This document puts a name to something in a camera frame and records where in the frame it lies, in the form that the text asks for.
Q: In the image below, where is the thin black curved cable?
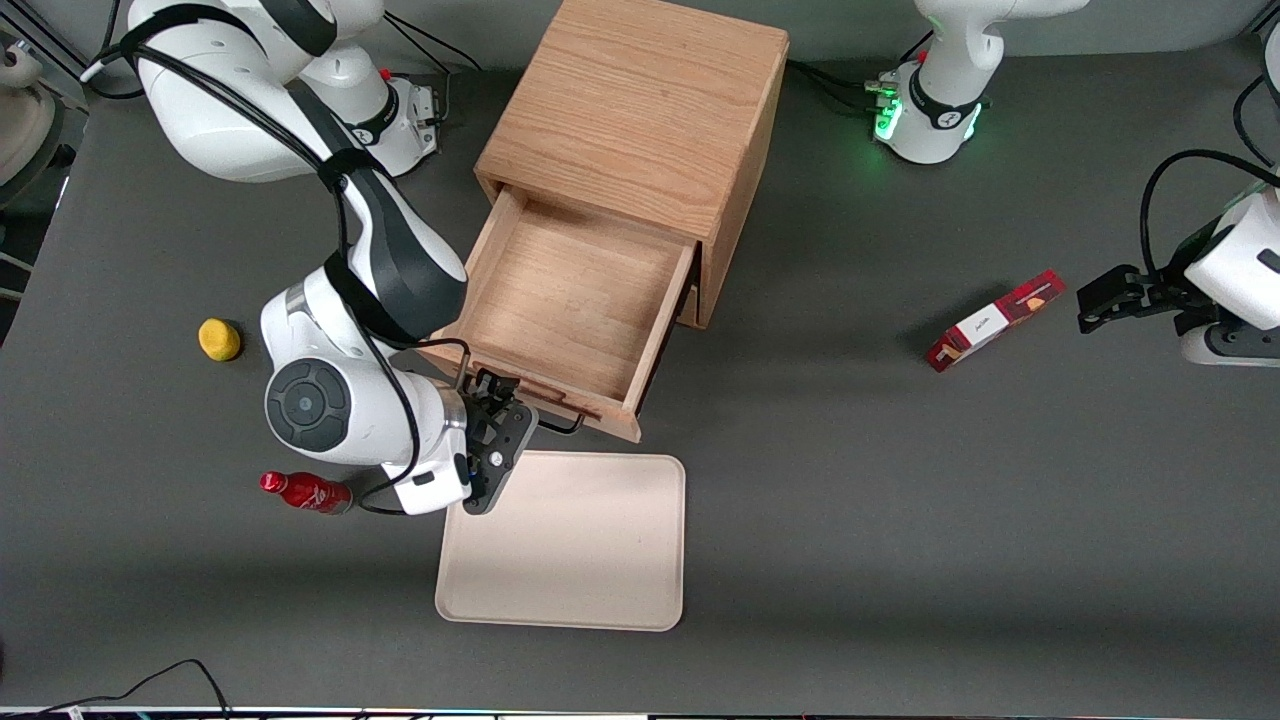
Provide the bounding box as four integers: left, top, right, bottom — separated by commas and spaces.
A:
1232, 75, 1280, 168

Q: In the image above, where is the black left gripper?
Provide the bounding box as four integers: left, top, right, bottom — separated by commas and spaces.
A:
1077, 262, 1221, 337

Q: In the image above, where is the black right base cable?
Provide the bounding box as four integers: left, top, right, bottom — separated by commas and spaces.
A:
383, 12, 483, 74

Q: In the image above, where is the beige round object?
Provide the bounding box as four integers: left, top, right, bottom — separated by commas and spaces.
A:
0, 40, 58, 188

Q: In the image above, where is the beige rectangular tray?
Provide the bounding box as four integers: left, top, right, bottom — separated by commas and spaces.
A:
435, 449, 687, 633

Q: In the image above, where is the red and white snack box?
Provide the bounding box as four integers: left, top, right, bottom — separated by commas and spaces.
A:
926, 269, 1067, 374

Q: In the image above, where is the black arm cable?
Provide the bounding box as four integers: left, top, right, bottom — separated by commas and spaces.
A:
85, 5, 473, 517
1140, 150, 1280, 281

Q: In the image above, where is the red bottle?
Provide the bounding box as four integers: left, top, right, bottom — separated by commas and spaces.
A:
259, 471, 354, 516

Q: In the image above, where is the yellow lemon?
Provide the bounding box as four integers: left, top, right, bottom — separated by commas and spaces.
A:
198, 318, 242, 362

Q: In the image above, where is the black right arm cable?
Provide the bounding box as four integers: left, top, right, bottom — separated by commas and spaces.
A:
85, 5, 473, 517

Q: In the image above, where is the wooden drawer with shallow tray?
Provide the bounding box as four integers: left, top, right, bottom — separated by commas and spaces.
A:
418, 183, 698, 444

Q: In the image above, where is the wooden drawer cabinet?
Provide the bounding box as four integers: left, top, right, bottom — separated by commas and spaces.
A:
473, 0, 791, 331

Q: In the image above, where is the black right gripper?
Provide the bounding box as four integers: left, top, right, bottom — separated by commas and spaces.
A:
462, 368, 539, 517

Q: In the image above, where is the black table edge cable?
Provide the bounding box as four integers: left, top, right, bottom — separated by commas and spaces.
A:
40, 658, 231, 720

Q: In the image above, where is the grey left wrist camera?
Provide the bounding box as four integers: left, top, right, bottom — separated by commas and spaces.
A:
1178, 322, 1280, 369

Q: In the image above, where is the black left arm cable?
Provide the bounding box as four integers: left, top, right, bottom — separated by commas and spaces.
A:
1140, 150, 1280, 281

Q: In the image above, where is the black left base cable bundle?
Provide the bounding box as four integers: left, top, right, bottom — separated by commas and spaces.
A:
787, 60, 886, 113

